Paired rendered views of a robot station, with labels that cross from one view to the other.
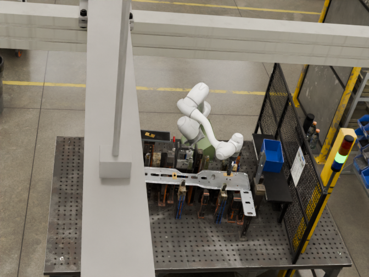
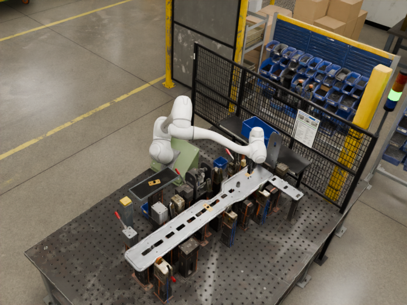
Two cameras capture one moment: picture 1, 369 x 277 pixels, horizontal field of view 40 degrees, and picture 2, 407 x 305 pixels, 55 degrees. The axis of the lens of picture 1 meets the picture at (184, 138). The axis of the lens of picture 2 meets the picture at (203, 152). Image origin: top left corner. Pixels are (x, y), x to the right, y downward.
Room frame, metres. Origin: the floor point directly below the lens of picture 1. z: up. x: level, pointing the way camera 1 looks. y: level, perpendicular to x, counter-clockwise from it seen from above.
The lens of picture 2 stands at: (1.76, 1.28, 3.23)
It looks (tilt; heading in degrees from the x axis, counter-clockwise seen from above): 41 degrees down; 322
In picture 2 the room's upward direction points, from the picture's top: 5 degrees clockwise
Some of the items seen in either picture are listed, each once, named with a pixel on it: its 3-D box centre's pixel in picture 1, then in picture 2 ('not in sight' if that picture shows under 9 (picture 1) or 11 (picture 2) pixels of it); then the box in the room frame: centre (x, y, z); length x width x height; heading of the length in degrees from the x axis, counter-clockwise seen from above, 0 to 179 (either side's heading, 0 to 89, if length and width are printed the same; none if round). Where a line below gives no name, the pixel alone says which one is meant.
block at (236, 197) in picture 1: (233, 208); (268, 200); (3.13, -0.54, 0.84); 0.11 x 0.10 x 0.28; 9
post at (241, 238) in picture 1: (245, 225); (293, 208); (2.96, -0.65, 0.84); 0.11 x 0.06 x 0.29; 9
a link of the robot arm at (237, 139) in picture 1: (235, 142); (256, 138); (3.30, -0.42, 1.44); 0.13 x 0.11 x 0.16; 146
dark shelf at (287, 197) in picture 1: (270, 166); (262, 143); (3.58, -0.83, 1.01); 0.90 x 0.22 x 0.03; 9
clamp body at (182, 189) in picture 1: (180, 201); (228, 227); (3.07, -0.06, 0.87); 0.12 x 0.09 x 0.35; 9
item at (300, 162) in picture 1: (298, 166); (305, 128); (3.30, -0.99, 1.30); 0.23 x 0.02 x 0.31; 9
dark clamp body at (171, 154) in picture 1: (168, 169); (186, 204); (3.42, 0.09, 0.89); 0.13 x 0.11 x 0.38; 9
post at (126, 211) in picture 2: not in sight; (128, 222); (3.48, 0.57, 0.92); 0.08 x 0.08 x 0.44; 9
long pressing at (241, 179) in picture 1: (172, 176); (206, 209); (3.22, 0.05, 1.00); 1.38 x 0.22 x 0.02; 99
